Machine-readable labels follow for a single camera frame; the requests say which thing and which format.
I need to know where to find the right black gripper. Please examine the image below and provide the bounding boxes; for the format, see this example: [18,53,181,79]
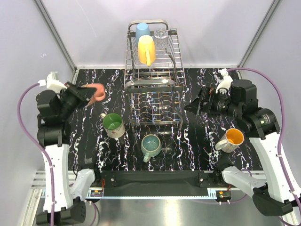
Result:
[184,86,242,119]

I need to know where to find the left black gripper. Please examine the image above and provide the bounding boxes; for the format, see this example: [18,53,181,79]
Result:
[58,81,97,119]

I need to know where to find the pink handled white mug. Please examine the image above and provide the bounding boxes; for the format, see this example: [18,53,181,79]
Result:
[82,83,106,106]

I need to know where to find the green interior white mug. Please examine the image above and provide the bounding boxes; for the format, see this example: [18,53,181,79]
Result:
[100,113,125,139]

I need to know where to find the pale yellow mug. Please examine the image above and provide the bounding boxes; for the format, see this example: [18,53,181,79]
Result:
[138,35,156,67]

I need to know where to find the clear glass tumbler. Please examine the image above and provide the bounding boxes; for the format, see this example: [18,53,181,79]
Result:
[154,29,168,49]

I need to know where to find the light blue plastic cup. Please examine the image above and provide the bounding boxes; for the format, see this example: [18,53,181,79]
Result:
[135,23,151,45]

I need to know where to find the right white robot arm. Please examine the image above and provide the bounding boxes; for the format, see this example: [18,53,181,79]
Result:
[185,80,301,217]

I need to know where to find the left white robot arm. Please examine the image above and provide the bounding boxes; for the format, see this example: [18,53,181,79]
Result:
[36,82,101,226]

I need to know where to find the orange interior white mug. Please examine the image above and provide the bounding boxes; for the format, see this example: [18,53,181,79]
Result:
[215,128,244,153]

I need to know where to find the teal glazed ceramic mug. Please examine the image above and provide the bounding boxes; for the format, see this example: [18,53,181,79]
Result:
[141,134,162,162]

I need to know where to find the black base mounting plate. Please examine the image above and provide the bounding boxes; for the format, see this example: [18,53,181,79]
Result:
[95,170,229,188]

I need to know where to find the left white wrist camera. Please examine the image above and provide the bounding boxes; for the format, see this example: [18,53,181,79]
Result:
[38,71,67,93]

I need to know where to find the steel wire dish rack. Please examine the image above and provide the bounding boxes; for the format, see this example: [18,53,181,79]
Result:
[124,19,186,130]

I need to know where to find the white slotted cable duct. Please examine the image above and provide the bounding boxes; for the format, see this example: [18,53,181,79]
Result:
[86,190,103,199]

